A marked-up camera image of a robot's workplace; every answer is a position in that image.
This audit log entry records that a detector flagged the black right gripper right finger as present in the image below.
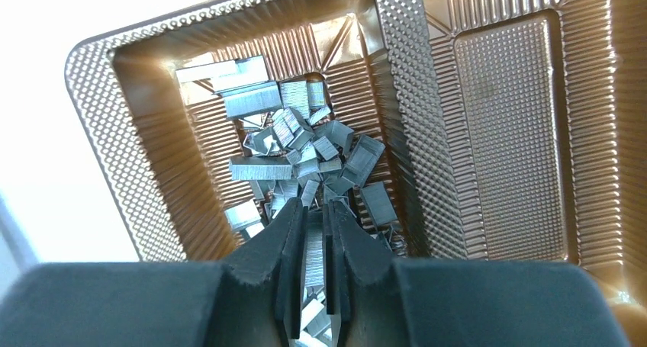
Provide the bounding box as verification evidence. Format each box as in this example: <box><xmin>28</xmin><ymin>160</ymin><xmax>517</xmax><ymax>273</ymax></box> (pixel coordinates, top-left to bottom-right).
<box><xmin>323</xmin><ymin>201</ymin><xmax>629</xmax><ymax>346</ymax></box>

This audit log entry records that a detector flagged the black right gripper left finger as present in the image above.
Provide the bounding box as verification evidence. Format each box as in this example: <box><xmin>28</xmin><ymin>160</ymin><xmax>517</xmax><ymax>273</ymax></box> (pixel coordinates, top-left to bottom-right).
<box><xmin>1</xmin><ymin>198</ymin><xmax>307</xmax><ymax>346</ymax></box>

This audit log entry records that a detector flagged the grey staple strip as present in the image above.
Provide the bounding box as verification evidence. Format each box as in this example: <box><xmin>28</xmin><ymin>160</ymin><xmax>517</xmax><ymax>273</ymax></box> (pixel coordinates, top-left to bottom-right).
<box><xmin>304</xmin><ymin>210</ymin><xmax>324</xmax><ymax>287</ymax></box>

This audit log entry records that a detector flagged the brown wooden tray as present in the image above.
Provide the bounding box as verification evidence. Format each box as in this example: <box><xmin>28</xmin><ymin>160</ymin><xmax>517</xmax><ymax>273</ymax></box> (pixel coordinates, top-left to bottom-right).
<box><xmin>65</xmin><ymin>0</ymin><xmax>646</xmax><ymax>346</ymax></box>

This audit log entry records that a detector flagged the pile of grey staples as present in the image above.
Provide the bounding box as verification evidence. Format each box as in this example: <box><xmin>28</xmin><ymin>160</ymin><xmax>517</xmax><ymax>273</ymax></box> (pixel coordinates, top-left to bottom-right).
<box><xmin>170</xmin><ymin>56</ymin><xmax>396</xmax><ymax>260</ymax></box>

